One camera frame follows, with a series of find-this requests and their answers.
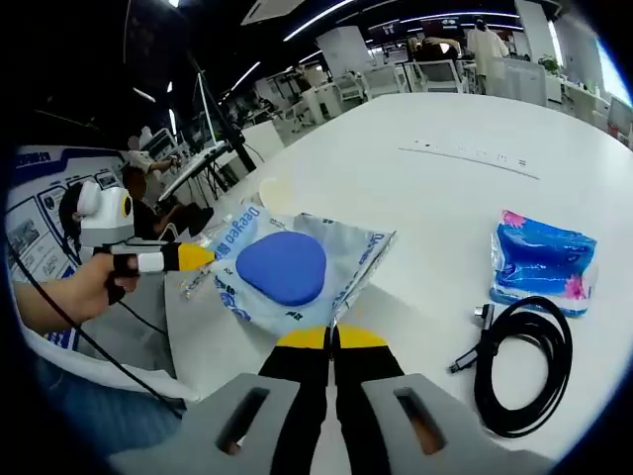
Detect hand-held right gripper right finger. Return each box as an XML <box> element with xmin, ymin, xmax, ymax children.
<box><xmin>330</xmin><ymin>325</ymin><xmax>560</xmax><ymax>475</ymax></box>

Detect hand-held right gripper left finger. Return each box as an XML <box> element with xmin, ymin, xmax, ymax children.
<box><xmin>106</xmin><ymin>325</ymin><xmax>331</xmax><ymax>475</ymax></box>

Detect bagged blue pad item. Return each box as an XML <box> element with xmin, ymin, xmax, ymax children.
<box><xmin>211</xmin><ymin>201</ymin><xmax>398</xmax><ymax>343</ymax></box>

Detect black cable item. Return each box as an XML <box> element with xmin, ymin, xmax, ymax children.
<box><xmin>447</xmin><ymin>295</ymin><xmax>575</xmax><ymax>439</ymax></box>

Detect blue tissue pack item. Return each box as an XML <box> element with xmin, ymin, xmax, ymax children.
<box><xmin>489</xmin><ymin>209</ymin><xmax>600</xmax><ymax>319</ymax></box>

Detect white round tabletop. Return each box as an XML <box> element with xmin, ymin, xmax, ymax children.
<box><xmin>162</xmin><ymin>92</ymin><xmax>633</xmax><ymax>475</ymax></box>

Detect white tabletop socket strip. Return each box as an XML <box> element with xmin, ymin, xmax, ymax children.
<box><xmin>397</xmin><ymin>138</ymin><xmax>543</xmax><ymax>181</ymax></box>

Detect person's left hand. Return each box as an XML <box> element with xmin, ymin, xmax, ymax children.
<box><xmin>72</xmin><ymin>250</ymin><xmax>142</xmax><ymax>319</ymax></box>

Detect person's white shirt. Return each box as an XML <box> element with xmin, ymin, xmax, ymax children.
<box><xmin>19</xmin><ymin>274</ymin><xmax>200</xmax><ymax>403</ymax></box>

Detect person's blue jeans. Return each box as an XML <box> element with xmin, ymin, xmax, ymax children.
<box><xmin>33</xmin><ymin>355</ymin><xmax>185</xmax><ymax>459</ymax></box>

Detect white office chair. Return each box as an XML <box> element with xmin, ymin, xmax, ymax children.
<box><xmin>418</xmin><ymin>58</ymin><xmax>470</xmax><ymax>95</ymax></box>

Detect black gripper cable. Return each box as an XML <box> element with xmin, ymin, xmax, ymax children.
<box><xmin>4</xmin><ymin>237</ymin><xmax>187</xmax><ymax>418</ymax></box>

